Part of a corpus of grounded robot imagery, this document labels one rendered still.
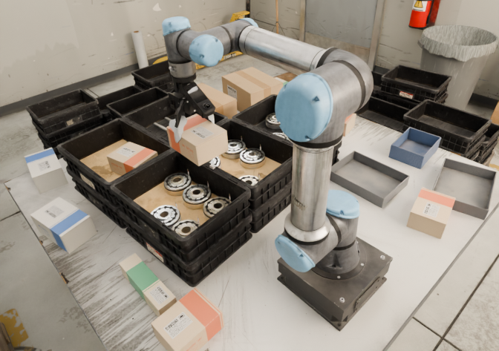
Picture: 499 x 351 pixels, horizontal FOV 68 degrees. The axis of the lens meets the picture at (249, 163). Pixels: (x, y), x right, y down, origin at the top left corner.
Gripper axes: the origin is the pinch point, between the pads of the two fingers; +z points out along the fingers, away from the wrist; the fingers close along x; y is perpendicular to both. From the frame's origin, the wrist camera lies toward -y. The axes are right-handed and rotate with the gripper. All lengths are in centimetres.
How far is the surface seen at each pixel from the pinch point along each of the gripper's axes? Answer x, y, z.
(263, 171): -25.8, -3.3, 27.5
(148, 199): 15.3, 15.5, 27.3
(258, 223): -10.8, -15.5, 36.8
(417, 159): -86, -37, 37
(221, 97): -52, 55, 24
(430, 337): -65, -72, 111
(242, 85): -69, 58, 24
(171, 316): 34, -27, 33
